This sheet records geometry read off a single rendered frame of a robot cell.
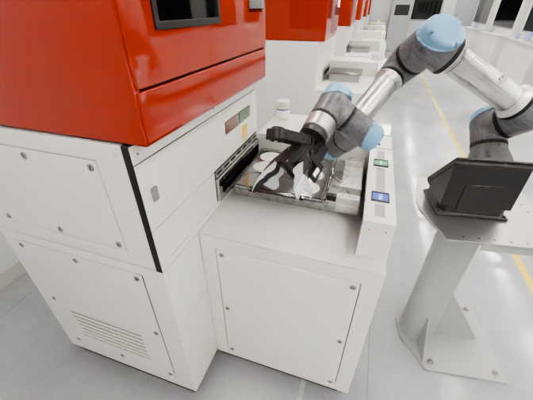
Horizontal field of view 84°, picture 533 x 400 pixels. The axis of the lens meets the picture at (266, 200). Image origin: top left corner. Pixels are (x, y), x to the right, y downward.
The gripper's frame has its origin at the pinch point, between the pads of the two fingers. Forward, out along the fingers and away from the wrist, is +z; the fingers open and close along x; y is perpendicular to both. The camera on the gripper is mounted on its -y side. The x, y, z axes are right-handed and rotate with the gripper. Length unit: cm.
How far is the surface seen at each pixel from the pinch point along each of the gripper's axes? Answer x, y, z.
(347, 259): 1.4, 40.5, -3.7
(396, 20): 529, 488, -1072
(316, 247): 10.9, 36.2, -3.1
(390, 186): 0, 43, -34
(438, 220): -9, 66, -37
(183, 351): 48, 40, 50
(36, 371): 121, 27, 102
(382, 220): -7.4, 34.6, -16.3
